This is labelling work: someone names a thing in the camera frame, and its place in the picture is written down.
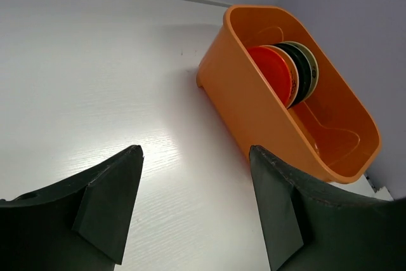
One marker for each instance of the pale green rimmed plate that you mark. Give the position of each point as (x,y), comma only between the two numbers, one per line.
(313,65)

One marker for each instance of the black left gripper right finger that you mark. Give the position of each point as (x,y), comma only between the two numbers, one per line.
(309,224)

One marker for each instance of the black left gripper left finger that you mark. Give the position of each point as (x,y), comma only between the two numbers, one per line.
(79,223)

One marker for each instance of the orange red plate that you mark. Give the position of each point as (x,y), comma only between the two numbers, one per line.
(275,70)

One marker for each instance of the cream floral plate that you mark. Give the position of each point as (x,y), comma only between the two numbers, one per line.
(292,70)

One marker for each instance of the black plate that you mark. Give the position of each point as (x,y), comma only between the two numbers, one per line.
(302,66)

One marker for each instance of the orange plastic dish rack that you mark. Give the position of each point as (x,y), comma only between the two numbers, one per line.
(330,135)

